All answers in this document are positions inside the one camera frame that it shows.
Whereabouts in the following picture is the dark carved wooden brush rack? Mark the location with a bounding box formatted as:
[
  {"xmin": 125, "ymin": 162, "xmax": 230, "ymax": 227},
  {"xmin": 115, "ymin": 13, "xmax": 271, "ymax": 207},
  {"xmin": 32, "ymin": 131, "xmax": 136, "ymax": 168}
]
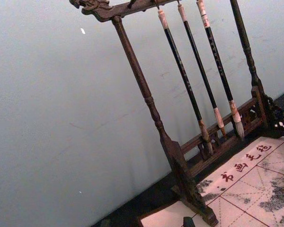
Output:
[{"xmin": 69, "ymin": 0, "xmax": 284, "ymax": 226}]

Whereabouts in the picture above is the black brush with stained bristles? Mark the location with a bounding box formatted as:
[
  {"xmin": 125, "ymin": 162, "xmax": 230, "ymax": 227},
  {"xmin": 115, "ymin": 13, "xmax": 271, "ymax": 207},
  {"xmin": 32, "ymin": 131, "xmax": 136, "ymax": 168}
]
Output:
[{"xmin": 157, "ymin": 9, "xmax": 214, "ymax": 157}]

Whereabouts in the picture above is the black brush with brown tip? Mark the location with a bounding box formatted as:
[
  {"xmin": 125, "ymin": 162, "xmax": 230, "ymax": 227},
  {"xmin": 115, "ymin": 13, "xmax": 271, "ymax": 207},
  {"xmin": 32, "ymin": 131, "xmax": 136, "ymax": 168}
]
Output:
[{"xmin": 177, "ymin": 3, "xmax": 228, "ymax": 140}]

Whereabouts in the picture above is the black table cloth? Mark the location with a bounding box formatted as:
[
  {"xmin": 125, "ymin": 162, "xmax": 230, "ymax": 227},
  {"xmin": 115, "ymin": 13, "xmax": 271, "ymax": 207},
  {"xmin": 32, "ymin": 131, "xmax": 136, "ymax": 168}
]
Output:
[{"xmin": 89, "ymin": 86, "xmax": 284, "ymax": 227}]

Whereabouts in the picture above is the black brush with red-marked label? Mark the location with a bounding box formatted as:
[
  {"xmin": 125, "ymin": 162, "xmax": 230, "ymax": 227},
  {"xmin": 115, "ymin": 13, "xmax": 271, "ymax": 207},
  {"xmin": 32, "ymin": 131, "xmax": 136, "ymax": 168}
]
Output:
[{"xmin": 195, "ymin": 0, "xmax": 246, "ymax": 140}]

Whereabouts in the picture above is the small dark block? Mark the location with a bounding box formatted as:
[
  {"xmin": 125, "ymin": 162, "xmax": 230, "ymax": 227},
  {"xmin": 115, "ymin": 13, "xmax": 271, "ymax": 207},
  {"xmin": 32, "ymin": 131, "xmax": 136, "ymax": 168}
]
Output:
[{"xmin": 182, "ymin": 216, "xmax": 195, "ymax": 227}]

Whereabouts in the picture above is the white felt mat, red grid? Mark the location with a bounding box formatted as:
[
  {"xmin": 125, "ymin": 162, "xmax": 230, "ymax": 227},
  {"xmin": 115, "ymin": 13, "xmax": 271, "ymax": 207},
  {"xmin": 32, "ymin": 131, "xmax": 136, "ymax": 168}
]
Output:
[{"xmin": 139, "ymin": 137, "xmax": 284, "ymax": 227}]

